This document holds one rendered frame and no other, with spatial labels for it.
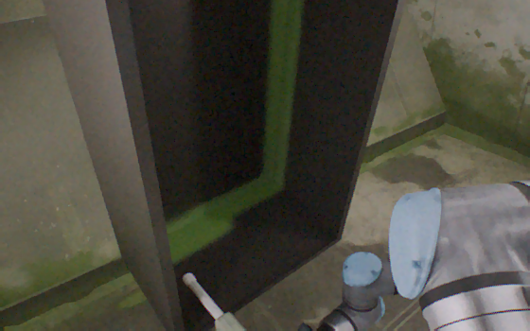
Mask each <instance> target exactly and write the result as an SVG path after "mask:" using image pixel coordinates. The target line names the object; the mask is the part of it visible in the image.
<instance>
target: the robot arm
mask: <svg viewBox="0 0 530 331"><path fill-rule="evenodd" d="M389 249H390V257H385V258H378V257H377V256H375V255H374V254H372V253H367V252H358V253H353V254H351V255H350V256H348V257H347V259H346V260H345V262H344V265H343V270H342V278H343V292H342V302H341V304H340V305H339V306H338V307H335V308H334V310H333V311H331V312H330V313H328V314H327V316H324V318H323V319H322V320H321V321H320V322H319V327H318V328H317V329H316V331H366V330H369V329H370V328H371V327H372V325H373V324H375V323H378V321H379V320H380V318H381V317H382V316H383V315H384V301H383V300H382V298H381V296H391V295H399V294H401V295H402V296H403V297H405V298H409V299H416V298H417V299H418V301H419V304H420V306H421V312H422V315H423V317H424V318H425V319H426V320H427V323H428V325H429V327H430V330H431V331H530V181H514V182H510V183H495V184H487V185H471V186H461V187H454V188H445V189H438V188H432V189H431V190H430V191H424V192H413V193H409V194H406V195H405V196H403V197H402V198H400V199H399V201H398V202H397V204H396V205H395V207H394V212H393V215H392V218H391V224H390V234H389Z"/></svg>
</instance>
